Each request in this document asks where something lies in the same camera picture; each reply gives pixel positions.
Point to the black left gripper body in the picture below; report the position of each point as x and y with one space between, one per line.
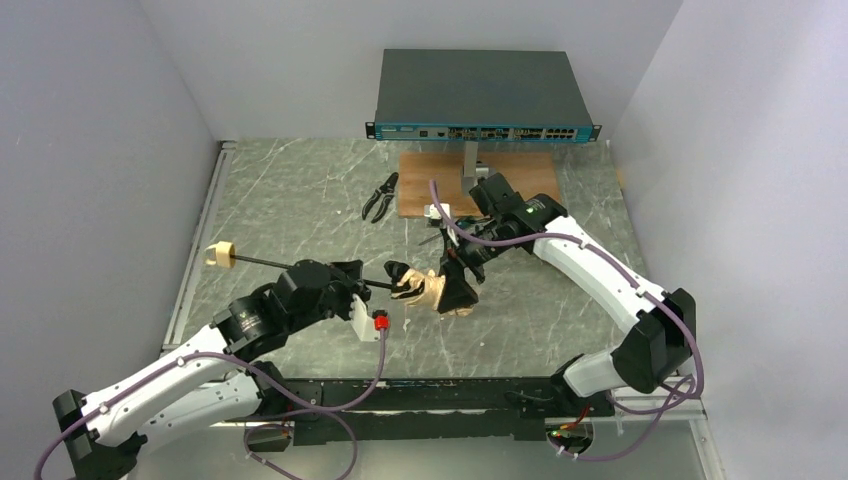
354 279

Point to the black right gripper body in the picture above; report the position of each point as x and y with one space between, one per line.
457 266

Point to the beige folding umbrella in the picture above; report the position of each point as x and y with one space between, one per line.
412 287

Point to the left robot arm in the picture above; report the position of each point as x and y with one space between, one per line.
216 375

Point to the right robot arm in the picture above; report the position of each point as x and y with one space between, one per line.
658 325

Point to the grey metal stand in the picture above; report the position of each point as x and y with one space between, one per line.
473 170

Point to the black pliers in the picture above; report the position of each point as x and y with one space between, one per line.
381 198

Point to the green handled screwdriver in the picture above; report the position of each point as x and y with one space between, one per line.
434 238

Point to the grey network switch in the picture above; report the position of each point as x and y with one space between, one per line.
445 95

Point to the white aluminium table rail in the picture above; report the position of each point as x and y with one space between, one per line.
202 234

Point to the aluminium front frame rail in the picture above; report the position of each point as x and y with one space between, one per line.
574 438

